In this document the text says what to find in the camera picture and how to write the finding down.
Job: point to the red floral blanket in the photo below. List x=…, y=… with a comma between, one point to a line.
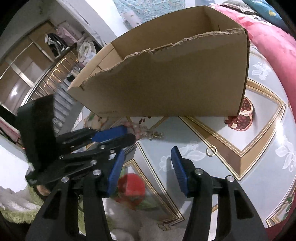
x=277, y=46

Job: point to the gold butterfly charm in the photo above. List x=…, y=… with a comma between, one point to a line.
x=153, y=135

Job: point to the left operator hand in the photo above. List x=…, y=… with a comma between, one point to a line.
x=42, y=190

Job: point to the blue patterned wall cloth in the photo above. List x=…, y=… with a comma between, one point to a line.
x=147, y=10

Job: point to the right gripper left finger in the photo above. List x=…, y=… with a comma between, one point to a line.
x=74, y=209

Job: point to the green fuzzy rug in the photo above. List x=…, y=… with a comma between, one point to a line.
x=19, y=209

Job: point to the teal blue pillow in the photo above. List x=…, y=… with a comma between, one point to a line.
x=267, y=12

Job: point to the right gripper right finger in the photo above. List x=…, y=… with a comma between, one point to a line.
x=237, y=218

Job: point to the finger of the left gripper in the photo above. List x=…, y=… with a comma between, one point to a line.
x=80, y=138
x=74, y=162

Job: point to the brown cardboard box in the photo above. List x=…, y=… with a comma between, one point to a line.
x=192, y=62

